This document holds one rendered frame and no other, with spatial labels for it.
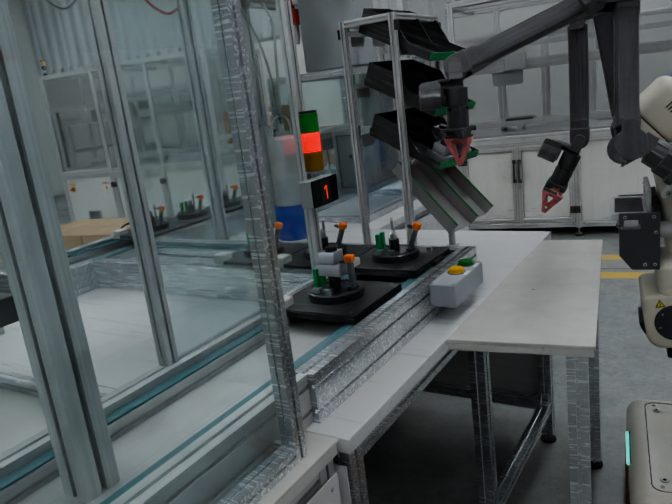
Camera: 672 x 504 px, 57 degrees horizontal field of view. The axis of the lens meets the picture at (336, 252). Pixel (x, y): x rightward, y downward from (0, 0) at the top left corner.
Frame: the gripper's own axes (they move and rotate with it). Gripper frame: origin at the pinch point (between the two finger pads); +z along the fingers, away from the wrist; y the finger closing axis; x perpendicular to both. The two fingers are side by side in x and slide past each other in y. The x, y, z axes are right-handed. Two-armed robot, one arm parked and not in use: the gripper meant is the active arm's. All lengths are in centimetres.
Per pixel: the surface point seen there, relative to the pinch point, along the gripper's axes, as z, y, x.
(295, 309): 27, 50, -23
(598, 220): 105, -398, -33
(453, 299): 31.1, 23.1, 5.6
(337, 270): 19.9, 40.8, -16.2
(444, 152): -0.5, -18.6, -12.1
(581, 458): 66, 26, 36
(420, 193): 11.9, -17.2, -20.3
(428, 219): 45, -125, -67
